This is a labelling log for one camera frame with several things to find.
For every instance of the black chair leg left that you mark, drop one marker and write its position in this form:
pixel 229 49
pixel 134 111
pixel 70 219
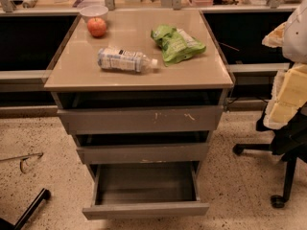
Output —
pixel 43 195

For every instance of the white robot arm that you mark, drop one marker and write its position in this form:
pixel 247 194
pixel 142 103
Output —
pixel 295 42

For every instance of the white bowl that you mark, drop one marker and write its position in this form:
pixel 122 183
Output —
pixel 97 11

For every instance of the grey top drawer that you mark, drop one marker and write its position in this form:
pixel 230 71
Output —
pixel 140 119

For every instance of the grey bottom drawer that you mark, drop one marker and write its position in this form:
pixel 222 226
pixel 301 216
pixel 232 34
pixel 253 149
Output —
pixel 145 190

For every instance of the metal grabber tool on floor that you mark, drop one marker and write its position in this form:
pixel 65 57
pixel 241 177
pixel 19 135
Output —
pixel 22 159

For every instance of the grey middle drawer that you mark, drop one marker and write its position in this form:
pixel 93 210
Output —
pixel 143 153

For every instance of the black office chair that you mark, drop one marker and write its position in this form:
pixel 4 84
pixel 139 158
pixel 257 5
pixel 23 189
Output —
pixel 290 142

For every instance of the green chip bag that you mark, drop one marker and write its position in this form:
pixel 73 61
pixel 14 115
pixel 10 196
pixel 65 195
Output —
pixel 176 45

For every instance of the clear plastic water bottle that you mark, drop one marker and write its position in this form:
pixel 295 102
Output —
pixel 119 59

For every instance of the grey drawer cabinet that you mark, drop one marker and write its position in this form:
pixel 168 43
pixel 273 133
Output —
pixel 78 82

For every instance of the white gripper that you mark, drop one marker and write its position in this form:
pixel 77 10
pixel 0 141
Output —
pixel 295 42

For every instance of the grey drawer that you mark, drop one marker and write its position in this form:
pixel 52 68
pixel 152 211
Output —
pixel 140 119
pixel 145 190
pixel 143 153

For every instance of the red apple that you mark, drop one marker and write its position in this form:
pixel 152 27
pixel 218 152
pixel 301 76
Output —
pixel 96 26

